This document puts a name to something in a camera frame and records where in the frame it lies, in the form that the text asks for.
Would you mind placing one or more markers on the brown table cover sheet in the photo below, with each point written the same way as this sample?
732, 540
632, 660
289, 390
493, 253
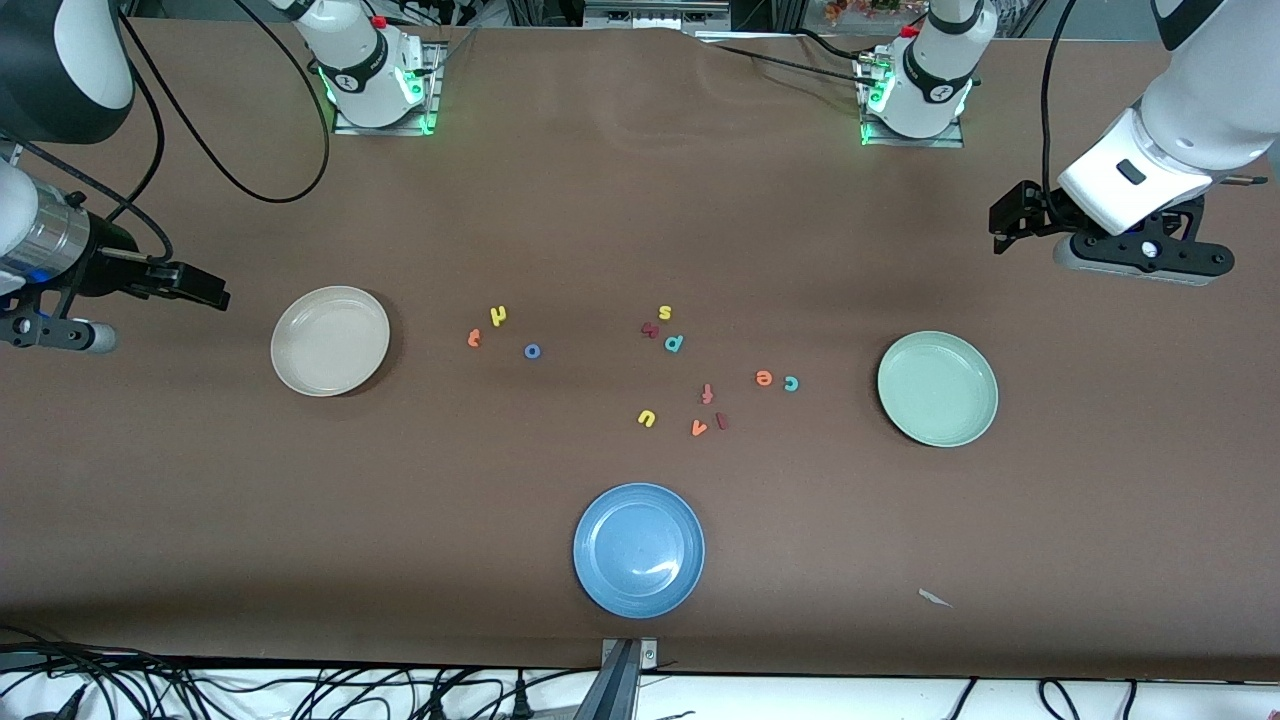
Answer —
600, 200

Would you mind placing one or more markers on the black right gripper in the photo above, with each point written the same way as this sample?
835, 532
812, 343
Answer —
108, 268

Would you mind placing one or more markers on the pale green round plate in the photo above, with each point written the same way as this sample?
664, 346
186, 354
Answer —
938, 388

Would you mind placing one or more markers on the metal table edge bracket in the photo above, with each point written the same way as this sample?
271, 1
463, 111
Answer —
625, 680

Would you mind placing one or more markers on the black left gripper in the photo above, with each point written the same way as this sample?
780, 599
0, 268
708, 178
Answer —
1040, 212

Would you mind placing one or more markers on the blue round plate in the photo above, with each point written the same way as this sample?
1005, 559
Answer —
639, 550

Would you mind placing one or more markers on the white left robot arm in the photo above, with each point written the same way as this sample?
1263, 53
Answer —
1180, 130

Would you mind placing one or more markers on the beige brown round plate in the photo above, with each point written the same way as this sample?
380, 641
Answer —
330, 341

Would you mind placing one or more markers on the white paper scrap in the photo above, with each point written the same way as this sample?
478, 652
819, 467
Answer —
935, 598

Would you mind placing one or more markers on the orange flower decoration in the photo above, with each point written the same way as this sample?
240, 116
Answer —
870, 8

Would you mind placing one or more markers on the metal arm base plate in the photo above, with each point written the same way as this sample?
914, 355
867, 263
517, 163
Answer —
950, 143
345, 128

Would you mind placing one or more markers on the grey metal rail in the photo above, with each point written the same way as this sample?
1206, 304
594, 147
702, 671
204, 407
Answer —
655, 12

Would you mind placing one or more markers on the black power plug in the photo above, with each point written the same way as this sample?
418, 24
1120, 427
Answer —
521, 700
436, 705

